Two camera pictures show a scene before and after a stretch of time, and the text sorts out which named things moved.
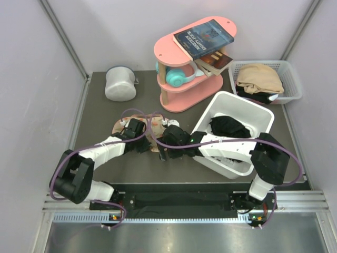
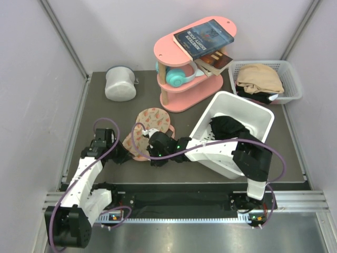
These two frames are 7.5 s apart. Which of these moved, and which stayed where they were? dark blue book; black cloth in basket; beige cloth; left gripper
Moved: left gripper
Stayed: black cloth in basket; beige cloth; dark blue book
